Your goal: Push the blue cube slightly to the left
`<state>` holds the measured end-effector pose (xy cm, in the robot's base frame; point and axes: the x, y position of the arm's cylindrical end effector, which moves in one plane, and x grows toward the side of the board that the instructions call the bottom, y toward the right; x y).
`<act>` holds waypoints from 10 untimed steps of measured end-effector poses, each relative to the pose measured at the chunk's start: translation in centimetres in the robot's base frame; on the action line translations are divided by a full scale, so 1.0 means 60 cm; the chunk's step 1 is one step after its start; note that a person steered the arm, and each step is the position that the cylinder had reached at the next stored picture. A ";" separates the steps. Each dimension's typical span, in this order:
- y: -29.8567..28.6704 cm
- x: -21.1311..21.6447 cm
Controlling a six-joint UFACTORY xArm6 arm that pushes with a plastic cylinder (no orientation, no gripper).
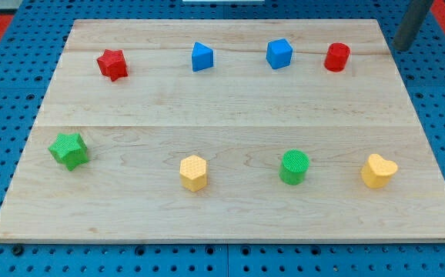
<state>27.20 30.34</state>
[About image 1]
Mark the yellow hexagon block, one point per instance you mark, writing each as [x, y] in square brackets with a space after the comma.
[193, 173]

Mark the yellow heart block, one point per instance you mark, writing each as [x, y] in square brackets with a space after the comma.
[377, 171]

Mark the wooden board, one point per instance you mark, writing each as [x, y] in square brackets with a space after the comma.
[241, 116]

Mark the blue triangular block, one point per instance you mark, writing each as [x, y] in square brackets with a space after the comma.
[202, 57]

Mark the green cylinder block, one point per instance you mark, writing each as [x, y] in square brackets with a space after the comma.
[293, 167]

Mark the red cylinder block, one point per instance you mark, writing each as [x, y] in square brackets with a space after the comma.
[336, 57]

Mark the green star block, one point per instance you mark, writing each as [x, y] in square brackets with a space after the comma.
[69, 150]

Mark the red star block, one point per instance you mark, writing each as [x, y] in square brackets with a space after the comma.
[112, 64]

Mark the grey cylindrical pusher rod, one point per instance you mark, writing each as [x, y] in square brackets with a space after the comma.
[410, 24]

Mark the blue cube block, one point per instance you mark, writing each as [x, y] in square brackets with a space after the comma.
[279, 53]

